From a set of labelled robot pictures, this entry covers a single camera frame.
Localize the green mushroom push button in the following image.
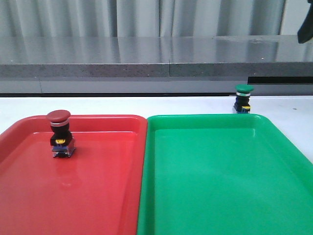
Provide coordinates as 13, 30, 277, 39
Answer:
233, 84, 254, 114

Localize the red mushroom push button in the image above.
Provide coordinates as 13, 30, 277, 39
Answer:
46, 110, 75, 158

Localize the green plastic tray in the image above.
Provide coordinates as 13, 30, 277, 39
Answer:
137, 114, 313, 235

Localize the red plastic tray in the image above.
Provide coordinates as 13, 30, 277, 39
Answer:
0, 115, 147, 235

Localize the grey stone counter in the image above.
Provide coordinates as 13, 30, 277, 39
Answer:
0, 35, 313, 96

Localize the grey pleated curtain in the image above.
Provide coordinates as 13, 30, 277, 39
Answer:
0, 0, 313, 38

